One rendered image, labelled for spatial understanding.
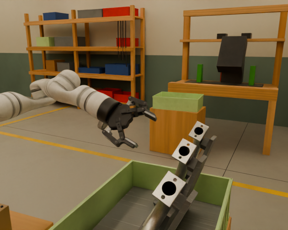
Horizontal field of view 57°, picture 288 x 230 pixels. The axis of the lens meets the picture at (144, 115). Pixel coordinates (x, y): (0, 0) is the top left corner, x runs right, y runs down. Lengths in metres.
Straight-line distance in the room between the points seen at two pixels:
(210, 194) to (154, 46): 5.01
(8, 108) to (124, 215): 0.54
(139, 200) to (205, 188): 0.26
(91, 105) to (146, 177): 0.49
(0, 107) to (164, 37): 5.04
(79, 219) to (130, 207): 0.23
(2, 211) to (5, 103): 0.34
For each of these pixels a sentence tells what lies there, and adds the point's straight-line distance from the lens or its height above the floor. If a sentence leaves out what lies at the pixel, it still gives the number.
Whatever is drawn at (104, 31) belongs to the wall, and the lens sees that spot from 6.55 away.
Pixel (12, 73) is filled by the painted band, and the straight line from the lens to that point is 8.93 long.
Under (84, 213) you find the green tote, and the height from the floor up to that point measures 0.92.
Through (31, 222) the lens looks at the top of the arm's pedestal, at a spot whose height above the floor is 0.85.
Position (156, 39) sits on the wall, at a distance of 5.88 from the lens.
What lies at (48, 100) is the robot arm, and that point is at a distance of 1.13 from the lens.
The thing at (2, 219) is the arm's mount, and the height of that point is 0.91.
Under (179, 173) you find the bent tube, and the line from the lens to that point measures 0.76.
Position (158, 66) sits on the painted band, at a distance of 5.85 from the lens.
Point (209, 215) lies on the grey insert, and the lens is 1.03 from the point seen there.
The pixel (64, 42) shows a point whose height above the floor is 1.53.
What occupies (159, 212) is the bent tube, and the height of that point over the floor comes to 1.07.
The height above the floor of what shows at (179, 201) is 1.13.
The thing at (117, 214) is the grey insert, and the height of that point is 0.85.
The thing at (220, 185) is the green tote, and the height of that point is 0.93.
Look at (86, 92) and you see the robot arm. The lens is 0.79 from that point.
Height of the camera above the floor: 1.43
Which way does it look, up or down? 14 degrees down
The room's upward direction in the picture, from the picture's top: straight up
